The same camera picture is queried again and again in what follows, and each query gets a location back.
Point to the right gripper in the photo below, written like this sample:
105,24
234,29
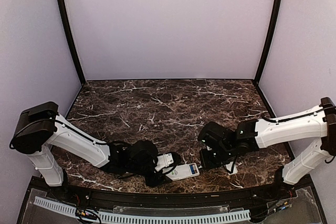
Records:
206,162

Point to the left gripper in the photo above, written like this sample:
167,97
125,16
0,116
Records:
157,181

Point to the white battery cover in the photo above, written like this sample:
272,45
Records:
231,168

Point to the blue battery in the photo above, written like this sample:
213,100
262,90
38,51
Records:
193,169

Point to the white remote control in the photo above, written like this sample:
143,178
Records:
180,172

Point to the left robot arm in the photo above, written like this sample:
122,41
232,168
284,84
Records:
42,125

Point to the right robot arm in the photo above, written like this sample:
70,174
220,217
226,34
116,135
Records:
225,146

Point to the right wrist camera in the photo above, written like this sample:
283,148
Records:
211,146

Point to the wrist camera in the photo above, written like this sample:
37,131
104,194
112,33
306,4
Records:
164,162
211,146

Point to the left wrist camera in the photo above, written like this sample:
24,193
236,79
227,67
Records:
164,162

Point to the white slotted cable duct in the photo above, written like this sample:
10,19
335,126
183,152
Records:
104,216

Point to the black front table rail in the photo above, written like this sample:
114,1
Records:
255,197

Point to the right black frame post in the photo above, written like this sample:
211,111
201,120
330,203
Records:
268,41

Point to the black frame post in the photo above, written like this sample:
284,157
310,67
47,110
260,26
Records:
268,41
70,41

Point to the left black frame post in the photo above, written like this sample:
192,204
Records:
70,41

